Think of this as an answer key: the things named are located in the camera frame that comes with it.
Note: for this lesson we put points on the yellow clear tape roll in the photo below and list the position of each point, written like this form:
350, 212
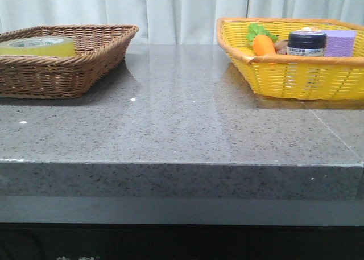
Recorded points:
56, 46

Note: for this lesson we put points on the white curtain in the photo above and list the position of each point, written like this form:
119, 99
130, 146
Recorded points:
169, 21

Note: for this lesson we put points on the brown wicker basket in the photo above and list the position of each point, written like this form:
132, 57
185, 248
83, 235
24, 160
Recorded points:
99, 49

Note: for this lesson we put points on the orange toy carrot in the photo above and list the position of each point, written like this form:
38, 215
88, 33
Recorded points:
261, 40

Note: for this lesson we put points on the brown object in basket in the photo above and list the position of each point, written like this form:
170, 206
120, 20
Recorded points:
281, 47

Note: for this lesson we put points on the black lidded jar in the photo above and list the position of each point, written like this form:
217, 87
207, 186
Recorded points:
307, 43

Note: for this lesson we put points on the yellow wicker basket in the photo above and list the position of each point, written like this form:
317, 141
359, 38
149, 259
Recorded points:
285, 76

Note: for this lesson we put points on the cream object behind jar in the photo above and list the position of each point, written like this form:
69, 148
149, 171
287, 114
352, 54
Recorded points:
311, 29

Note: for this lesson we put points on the purple sponge block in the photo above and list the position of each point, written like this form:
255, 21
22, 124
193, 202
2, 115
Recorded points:
339, 43

